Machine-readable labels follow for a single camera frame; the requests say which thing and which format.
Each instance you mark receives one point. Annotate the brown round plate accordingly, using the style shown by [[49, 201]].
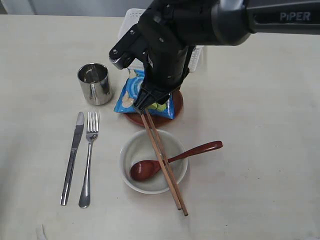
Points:
[[160, 121]]

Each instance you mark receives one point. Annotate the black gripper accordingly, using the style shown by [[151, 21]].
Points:
[[164, 72]]

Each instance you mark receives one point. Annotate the white perforated plastic basket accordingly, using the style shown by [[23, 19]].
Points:
[[131, 18]]

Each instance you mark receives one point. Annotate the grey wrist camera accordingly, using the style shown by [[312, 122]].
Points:
[[131, 46]]

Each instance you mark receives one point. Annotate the dark brown wooden spoon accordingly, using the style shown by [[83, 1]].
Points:
[[145, 169]]

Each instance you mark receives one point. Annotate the silver foil packet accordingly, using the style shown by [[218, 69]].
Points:
[[94, 82]]

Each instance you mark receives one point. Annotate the blue potato chips bag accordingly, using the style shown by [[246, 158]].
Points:
[[130, 92]]

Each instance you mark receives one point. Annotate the wooden chopstick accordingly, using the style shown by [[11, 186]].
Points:
[[150, 135], [165, 166]]

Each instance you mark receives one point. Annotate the white speckled ceramic bowl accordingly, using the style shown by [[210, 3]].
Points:
[[139, 148]]

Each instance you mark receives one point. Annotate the silver table knife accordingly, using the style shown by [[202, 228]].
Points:
[[77, 135]]

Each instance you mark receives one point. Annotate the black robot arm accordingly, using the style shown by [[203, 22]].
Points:
[[172, 29]]

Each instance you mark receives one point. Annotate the silver metal fork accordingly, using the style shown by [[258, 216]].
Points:
[[92, 133]]

